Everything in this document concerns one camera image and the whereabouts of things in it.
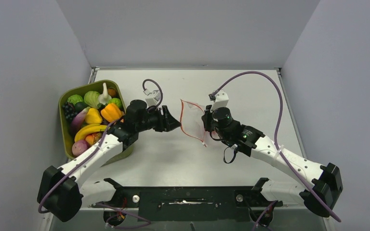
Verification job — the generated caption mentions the purple toy eggplant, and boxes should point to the purple toy eggplant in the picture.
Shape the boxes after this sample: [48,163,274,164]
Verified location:
[69,107,90,136]

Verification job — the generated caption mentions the yellow toy bell pepper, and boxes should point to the yellow toy bell pepper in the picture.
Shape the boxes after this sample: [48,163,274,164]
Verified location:
[84,108,103,124]

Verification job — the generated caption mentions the light green toy lettuce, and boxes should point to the light green toy lettuce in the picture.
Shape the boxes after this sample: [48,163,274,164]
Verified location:
[83,90,100,109]

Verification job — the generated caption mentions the purple cable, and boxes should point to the purple cable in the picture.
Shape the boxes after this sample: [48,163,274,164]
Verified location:
[37,79,164,214]
[210,71,342,231]

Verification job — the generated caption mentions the dark green toy avocado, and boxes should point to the dark green toy avocado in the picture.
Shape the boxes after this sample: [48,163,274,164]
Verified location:
[74,102,89,113]

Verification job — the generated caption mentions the orange toy bell pepper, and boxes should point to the orange toy bell pepper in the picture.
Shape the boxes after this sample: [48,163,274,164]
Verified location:
[100,103,122,123]

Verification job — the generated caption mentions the small orange toy fruit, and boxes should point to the small orange toy fruit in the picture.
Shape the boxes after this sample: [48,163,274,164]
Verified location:
[107,88,118,98]

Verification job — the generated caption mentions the red toy apple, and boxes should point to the red toy apple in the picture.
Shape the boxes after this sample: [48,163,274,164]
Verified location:
[211,131,220,140]

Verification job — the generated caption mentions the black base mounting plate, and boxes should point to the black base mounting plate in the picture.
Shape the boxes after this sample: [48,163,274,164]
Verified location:
[104,178,271,222]

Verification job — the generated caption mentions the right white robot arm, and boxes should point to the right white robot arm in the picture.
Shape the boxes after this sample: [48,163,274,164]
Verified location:
[201,105,343,218]

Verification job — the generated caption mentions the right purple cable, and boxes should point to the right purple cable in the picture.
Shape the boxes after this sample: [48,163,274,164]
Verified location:
[210,71,342,231]

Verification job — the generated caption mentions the purple toy onion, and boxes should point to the purple toy onion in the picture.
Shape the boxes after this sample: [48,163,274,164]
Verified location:
[71,140,90,157]

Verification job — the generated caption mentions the green toy cabbage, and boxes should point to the green toy cabbage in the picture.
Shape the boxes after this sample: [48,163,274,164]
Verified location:
[66,94,84,105]

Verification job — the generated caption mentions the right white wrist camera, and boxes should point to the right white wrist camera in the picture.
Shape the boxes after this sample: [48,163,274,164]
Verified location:
[209,90,229,113]

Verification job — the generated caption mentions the yellow toy banana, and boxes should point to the yellow toy banana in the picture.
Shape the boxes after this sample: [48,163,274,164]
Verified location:
[74,124,107,142]

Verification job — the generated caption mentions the black toy grapes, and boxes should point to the black toy grapes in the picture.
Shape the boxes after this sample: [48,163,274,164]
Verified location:
[62,102,78,123]

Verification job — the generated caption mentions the olive green food bin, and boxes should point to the olive green food bin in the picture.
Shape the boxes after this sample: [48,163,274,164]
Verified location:
[58,80,126,159]

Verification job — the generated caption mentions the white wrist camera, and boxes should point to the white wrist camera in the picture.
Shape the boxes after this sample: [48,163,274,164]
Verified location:
[144,89,161,107]
[209,90,229,113]

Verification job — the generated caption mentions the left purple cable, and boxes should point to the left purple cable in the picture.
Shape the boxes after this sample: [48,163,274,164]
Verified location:
[37,79,164,214]

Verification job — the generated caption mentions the white toy garlic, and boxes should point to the white toy garlic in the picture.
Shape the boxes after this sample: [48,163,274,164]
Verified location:
[98,83,112,105]

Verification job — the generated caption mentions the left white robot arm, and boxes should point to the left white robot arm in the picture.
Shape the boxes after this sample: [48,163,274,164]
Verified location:
[37,100,181,222]

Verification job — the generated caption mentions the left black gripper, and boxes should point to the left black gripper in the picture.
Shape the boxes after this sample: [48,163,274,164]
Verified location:
[136,105,180,132]

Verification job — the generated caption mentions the peach toy fruit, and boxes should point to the peach toy fruit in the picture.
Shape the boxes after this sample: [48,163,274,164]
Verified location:
[84,132,102,146]

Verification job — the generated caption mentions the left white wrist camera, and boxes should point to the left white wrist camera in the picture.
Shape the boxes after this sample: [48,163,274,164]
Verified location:
[144,89,161,107]

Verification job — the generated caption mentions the clear zip bag orange zipper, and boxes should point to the clear zip bag orange zipper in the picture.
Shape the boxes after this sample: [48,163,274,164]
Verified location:
[180,99,213,148]

